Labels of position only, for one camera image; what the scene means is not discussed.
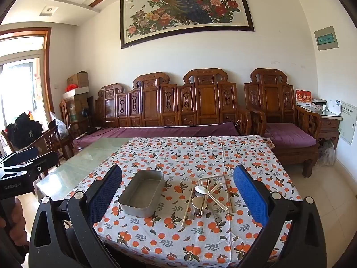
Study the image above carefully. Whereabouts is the white plastic fork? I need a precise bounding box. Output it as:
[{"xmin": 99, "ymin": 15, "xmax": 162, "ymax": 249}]
[{"xmin": 209, "ymin": 181, "xmax": 225, "ymax": 195}]

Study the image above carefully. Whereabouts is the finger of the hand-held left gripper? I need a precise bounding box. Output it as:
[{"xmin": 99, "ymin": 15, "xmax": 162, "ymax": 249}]
[
  {"xmin": 0, "ymin": 151, "xmax": 60, "ymax": 185},
  {"xmin": 0, "ymin": 147, "xmax": 40, "ymax": 168}
]

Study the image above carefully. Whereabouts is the purple armchair seat cushion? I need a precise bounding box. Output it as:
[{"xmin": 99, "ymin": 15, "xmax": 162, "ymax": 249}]
[{"xmin": 264, "ymin": 123, "xmax": 317, "ymax": 147}]

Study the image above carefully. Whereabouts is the carved wooden sofa bench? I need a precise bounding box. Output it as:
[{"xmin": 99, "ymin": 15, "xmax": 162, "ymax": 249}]
[{"xmin": 94, "ymin": 69, "xmax": 252, "ymax": 138}]

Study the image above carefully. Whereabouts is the clear plastic bag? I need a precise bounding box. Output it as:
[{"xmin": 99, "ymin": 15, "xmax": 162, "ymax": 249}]
[{"xmin": 318, "ymin": 140, "xmax": 337, "ymax": 167}]

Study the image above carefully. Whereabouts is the large brown cardboard box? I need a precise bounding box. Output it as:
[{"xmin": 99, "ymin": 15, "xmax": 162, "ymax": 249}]
[{"xmin": 67, "ymin": 93, "xmax": 90, "ymax": 124}]

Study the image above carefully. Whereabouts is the carved wooden armchair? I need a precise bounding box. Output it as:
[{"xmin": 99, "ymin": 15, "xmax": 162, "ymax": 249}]
[{"xmin": 244, "ymin": 68, "xmax": 321, "ymax": 178}]

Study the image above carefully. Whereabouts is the wooden side table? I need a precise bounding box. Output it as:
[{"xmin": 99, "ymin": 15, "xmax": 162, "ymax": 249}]
[{"xmin": 305, "ymin": 108, "xmax": 343, "ymax": 151}]

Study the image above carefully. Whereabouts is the small brown cardboard box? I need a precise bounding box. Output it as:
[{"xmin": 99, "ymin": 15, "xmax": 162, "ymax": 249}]
[{"xmin": 67, "ymin": 71, "xmax": 89, "ymax": 89}]

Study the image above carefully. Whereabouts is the framed peacock flower painting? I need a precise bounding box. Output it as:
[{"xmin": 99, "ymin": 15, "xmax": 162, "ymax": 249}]
[{"xmin": 120, "ymin": 0, "xmax": 255, "ymax": 50}]

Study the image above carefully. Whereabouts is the wooden chair by boxes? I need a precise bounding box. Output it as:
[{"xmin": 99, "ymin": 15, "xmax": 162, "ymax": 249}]
[{"xmin": 59, "ymin": 99, "xmax": 73, "ymax": 134}]

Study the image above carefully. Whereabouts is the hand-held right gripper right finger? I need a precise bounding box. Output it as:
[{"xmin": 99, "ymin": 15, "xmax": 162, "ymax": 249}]
[{"xmin": 233, "ymin": 165, "xmax": 332, "ymax": 268}]

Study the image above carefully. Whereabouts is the white wall panel door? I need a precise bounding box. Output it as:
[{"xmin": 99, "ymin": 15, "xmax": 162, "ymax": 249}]
[{"xmin": 338, "ymin": 100, "xmax": 357, "ymax": 146}]

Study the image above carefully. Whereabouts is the grey wall box green label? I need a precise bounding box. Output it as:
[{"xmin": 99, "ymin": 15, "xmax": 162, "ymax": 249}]
[{"xmin": 314, "ymin": 26, "xmax": 339, "ymax": 51}]

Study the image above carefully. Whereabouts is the black desk lamp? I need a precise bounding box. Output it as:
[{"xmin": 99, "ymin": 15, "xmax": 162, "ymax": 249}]
[{"xmin": 80, "ymin": 108, "xmax": 97, "ymax": 135}]

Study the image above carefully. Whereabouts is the orange fruit print tablecloth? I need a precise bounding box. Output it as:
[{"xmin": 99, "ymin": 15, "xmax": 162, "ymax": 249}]
[{"xmin": 68, "ymin": 135, "xmax": 303, "ymax": 268}]

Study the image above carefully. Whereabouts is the person's left hand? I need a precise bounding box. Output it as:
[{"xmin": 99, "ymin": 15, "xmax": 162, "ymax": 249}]
[{"xmin": 0, "ymin": 198, "xmax": 29, "ymax": 247}]

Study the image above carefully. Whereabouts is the rectangular metal tray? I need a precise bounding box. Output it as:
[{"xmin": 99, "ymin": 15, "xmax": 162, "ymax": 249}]
[{"xmin": 118, "ymin": 169, "xmax": 166, "ymax": 218}]

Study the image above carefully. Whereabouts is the long purple sofa cushion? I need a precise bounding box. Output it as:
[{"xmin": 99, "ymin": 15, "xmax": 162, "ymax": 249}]
[{"xmin": 73, "ymin": 122, "xmax": 241, "ymax": 153}]

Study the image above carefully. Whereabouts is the wooden balcony door frame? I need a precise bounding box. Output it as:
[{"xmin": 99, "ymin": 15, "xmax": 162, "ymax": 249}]
[{"xmin": 0, "ymin": 27, "xmax": 55, "ymax": 157}]

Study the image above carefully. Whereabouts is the white plastic bag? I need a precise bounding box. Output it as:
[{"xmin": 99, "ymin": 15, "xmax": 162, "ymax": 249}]
[{"xmin": 50, "ymin": 112, "xmax": 69, "ymax": 140}]

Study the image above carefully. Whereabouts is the metal spoon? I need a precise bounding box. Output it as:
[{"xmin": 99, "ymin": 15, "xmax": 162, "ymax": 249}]
[{"xmin": 195, "ymin": 186, "xmax": 210, "ymax": 218}]

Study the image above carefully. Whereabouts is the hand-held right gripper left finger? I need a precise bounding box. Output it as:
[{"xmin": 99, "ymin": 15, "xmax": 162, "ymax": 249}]
[{"xmin": 29, "ymin": 164, "xmax": 123, "ymax": 268}]

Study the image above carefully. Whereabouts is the red gift box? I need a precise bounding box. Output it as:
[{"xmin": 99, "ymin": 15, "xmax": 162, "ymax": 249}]
[{"xmin": 296, "ymin": 89, "xmax": 312, "ymax": 106}]

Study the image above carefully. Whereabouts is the white router box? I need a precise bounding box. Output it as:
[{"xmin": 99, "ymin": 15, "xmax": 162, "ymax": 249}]
[{"xmin": 326, "ymin": 99, "xmax": 342, "ymax": 116}]

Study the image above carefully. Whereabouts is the square ceiling light fixture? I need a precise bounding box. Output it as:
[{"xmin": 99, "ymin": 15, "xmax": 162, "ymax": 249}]
[{"xmin": 39, "ymin": 6, "xmax": 59, "ymax": 17}]

